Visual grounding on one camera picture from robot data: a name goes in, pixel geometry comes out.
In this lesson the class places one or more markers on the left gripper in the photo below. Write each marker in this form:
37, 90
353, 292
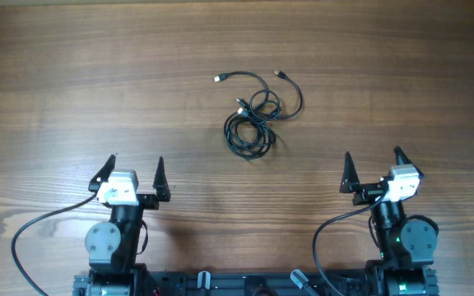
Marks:
149, 201

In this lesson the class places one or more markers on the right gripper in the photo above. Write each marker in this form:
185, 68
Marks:
350, 184

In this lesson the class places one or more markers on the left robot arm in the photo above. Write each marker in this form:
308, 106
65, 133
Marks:
113, 245

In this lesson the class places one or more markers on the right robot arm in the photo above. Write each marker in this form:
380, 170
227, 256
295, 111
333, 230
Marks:
406, 242

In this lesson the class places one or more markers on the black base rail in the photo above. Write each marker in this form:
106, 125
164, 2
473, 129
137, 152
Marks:
347, 282

